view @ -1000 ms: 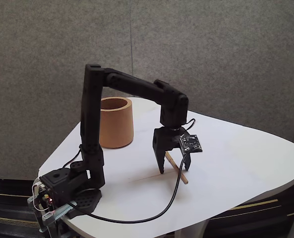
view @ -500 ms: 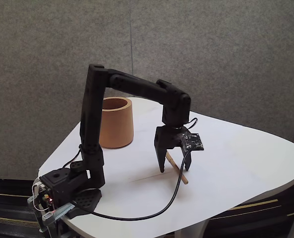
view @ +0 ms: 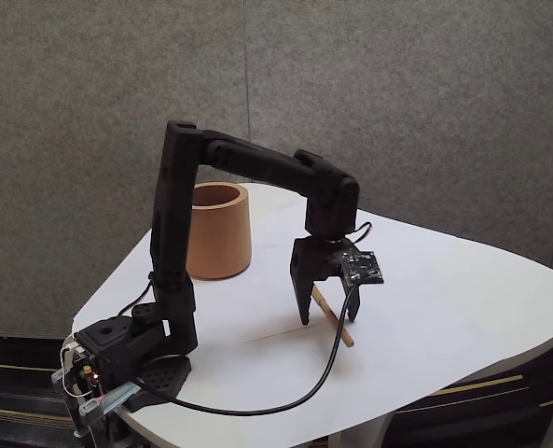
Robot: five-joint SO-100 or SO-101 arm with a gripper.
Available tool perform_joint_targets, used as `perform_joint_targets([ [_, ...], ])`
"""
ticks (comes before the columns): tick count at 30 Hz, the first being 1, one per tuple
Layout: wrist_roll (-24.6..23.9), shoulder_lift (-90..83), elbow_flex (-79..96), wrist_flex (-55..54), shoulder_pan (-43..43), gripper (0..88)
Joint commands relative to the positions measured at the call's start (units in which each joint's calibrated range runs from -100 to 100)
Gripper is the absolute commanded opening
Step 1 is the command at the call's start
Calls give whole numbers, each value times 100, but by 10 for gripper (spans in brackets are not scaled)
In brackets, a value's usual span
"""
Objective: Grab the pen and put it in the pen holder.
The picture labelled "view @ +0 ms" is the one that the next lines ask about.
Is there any beige wooden pen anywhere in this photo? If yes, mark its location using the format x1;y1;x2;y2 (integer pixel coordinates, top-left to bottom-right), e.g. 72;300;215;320
311;285;355;349

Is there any brown cylindrical pen holder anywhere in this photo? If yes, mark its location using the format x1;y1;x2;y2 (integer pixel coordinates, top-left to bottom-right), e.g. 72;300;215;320
186;182;253;281

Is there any grey metal table clamp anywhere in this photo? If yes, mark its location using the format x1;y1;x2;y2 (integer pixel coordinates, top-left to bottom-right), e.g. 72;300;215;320
73;377;145;442

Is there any controller board with red LED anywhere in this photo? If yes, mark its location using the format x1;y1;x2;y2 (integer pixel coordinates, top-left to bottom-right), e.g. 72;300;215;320
60;338;105;398

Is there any bare camera circuit board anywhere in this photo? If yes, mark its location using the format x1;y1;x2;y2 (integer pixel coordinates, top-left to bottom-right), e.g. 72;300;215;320
339;249;385;287

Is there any thin white servo wire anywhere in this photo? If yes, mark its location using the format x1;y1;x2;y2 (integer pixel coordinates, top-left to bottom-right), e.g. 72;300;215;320
350;222;373;244

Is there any black camera cable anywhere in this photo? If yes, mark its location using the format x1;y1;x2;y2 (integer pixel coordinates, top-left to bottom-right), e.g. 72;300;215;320
133;279;364;416

